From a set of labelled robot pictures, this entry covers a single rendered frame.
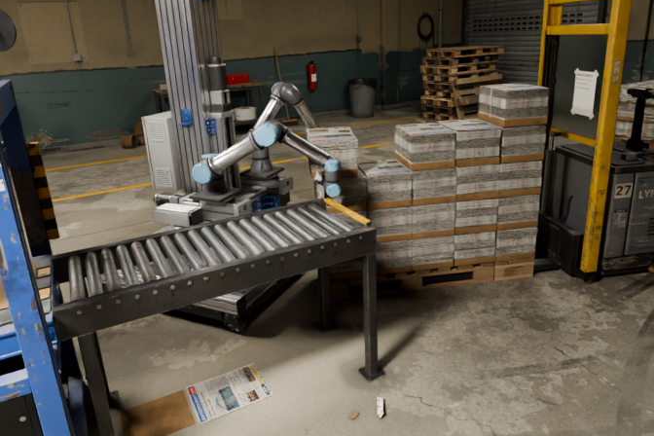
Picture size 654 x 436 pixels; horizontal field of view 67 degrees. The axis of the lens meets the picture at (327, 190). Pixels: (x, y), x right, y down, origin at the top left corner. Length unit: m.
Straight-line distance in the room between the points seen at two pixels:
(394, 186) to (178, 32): 1.57
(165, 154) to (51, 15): 6.12
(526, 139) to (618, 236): 0.92
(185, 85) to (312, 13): 7.31
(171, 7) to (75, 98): 6.20
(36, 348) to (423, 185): 2.25
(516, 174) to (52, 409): 2.75
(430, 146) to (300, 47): 7.21
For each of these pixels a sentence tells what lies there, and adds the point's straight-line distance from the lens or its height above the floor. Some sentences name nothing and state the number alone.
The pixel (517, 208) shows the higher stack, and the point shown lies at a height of 0.52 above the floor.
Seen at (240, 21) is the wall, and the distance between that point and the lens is 9.66.
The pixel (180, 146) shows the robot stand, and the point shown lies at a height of 1.05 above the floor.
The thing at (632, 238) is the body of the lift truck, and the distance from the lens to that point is 3.85.
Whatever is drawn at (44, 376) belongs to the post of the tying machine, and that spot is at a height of 0.69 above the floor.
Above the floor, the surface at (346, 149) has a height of 1.00.
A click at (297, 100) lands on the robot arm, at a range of 3.35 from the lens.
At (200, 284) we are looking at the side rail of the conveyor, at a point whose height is 0.75.
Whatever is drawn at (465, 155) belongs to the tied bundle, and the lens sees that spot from 3.21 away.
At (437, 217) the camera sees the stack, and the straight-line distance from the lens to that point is 3.26.
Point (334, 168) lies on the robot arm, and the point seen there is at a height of 0.99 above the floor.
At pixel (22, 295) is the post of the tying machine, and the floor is 0.98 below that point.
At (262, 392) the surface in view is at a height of 0.01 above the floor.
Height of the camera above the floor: 1.67
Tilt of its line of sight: 18 degrees down
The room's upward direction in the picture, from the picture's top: 3 degrees counter-clockwise
